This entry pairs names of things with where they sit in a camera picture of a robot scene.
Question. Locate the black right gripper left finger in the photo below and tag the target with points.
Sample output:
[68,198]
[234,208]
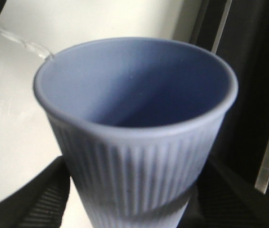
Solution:
[40,203]

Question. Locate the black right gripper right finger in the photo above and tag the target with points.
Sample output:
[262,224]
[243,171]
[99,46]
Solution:
[227,201]

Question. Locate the light blue ribbed cup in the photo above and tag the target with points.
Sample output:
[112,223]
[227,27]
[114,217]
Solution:
[135,120]

